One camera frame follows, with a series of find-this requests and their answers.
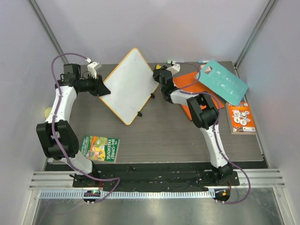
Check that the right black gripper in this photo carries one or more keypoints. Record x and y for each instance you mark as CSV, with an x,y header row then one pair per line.
x,y
160,75

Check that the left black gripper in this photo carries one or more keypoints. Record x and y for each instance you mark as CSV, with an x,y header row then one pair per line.
x,y
100,88

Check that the yellow framed whiteboard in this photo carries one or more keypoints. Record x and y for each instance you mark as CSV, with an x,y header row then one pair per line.
x,y
131,84

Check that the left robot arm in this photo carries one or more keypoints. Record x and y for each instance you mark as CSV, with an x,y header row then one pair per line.
x,y
57,138

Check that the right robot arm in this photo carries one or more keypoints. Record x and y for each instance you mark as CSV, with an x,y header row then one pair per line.
x,y
205,116

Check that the pale yellow mug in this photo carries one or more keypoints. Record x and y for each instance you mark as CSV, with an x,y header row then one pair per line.
x,y
47,112

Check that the green treehouse book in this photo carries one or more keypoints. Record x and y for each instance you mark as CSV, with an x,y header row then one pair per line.
x,y
101,149

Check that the teal plastic board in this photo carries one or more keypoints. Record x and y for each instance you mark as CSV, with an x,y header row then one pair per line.
x,y
222,82

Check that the orange paperback book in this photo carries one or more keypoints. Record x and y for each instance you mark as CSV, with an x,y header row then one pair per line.
x,y
240,119

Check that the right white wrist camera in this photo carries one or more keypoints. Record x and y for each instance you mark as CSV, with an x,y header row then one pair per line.
x,y
174,67

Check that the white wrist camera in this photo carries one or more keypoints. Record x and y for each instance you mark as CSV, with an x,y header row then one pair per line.
x,y
174,67
93,67

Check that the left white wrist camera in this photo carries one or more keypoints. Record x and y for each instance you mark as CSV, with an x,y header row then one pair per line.
x,y
93,67

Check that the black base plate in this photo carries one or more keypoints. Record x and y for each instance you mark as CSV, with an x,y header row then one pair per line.
x,y
157,177

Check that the slotted cable duct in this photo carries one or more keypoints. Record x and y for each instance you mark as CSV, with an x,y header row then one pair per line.
x,y
77,194

